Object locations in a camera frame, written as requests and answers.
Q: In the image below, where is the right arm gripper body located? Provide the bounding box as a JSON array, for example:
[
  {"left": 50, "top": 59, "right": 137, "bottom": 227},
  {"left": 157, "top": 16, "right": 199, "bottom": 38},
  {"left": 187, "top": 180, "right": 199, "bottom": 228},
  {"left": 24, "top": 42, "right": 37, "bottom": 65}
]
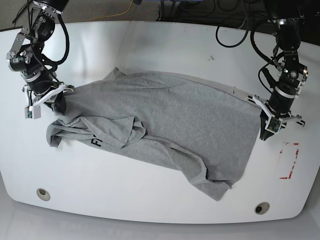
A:
[{"left": 23, "top": 83, "right": 75, "bottom": 108}]

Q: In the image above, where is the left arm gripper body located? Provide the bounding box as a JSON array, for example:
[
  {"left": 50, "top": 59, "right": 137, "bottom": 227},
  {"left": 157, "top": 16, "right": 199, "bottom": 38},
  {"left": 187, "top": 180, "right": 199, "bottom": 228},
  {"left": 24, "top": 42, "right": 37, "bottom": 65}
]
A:
[{"left": 247, "top": 95, "right": 306, "bottom": 132}]

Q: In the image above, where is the grey t-shirt with black lettering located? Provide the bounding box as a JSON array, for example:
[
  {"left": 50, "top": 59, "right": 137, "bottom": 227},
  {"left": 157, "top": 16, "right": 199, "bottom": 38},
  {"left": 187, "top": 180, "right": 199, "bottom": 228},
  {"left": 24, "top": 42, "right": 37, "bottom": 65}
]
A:
[{"left": 46, "top": 68, "right": 260, "bottom": 201}]

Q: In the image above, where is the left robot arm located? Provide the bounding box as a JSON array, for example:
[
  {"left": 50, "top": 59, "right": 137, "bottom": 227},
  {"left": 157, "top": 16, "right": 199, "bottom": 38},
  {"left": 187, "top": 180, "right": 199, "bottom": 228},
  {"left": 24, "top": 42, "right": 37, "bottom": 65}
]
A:
[{"left": 237, "top": 0, "right": 308, "bottom": 141}]

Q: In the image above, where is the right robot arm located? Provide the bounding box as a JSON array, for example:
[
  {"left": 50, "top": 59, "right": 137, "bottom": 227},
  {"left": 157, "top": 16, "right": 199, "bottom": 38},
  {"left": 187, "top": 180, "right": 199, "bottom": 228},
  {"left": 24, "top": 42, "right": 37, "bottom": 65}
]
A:
[{"left": 6, "top": 0, "right": 75, "bottom": 119}]

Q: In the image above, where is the red tape rectangle marking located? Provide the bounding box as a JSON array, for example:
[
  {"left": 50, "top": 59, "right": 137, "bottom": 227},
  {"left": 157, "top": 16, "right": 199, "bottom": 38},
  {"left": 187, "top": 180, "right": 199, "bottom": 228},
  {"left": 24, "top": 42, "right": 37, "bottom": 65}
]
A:
[{"left": 276, "top": 142, "right": 300, "bottom": 180}]

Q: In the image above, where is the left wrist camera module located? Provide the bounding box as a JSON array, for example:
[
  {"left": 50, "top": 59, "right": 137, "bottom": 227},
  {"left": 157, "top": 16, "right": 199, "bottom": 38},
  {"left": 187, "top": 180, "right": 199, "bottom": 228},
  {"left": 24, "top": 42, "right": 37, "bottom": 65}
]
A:
[{"left": 265, "top": 117, "right": 283, "bottom": 134}]

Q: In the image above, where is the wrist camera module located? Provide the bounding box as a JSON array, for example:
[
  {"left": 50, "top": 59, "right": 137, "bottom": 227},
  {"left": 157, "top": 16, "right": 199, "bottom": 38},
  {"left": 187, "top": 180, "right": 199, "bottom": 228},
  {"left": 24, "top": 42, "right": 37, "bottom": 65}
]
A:
[
  {"left": 265, "top": 117, "right": 283, "bottom": 134},
  {"left": 24, "top": 105, "right": 41, "bottom": 119}
]

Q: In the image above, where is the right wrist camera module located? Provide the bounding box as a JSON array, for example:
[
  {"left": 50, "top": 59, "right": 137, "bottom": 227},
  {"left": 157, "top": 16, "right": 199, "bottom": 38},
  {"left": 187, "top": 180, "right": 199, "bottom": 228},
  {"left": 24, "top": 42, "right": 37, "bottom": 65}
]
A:
[{"left": 24, "top": 105, "right": 41, "bottom": 119}]

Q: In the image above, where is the right table cable grommet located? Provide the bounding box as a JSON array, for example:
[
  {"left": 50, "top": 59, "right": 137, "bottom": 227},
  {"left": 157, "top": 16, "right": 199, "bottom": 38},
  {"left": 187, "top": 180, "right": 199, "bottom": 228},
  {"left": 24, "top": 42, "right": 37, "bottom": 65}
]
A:
[{"left": 254, "top": 202, "right": 270, "bottom": 215}]

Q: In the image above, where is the table cable grommet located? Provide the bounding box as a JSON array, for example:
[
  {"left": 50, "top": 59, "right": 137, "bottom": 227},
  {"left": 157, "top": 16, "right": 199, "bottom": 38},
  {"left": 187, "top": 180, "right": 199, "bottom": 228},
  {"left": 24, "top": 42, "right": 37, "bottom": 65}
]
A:
[
  {"left": 36, "top": 188, "right": 51, "bottom": 202},
  {"left": 254, "top": 202, "right": 270, "bottom": 215}
]

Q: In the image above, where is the left table cable grommet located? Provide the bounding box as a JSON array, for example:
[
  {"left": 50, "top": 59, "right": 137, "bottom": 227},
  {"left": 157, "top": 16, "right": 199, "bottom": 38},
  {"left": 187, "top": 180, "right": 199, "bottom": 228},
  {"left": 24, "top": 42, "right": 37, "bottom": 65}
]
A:
[{"left": 36, "top": 188, "right": 51, "bottom": 202}]

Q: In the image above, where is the yellow cable on floor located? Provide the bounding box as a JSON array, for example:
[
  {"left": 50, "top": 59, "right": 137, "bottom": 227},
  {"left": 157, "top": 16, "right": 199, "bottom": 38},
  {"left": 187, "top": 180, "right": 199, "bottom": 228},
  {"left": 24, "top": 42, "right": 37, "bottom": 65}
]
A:
[{"left": 91, "top": 0, "right": 133, "bottom": 23}]

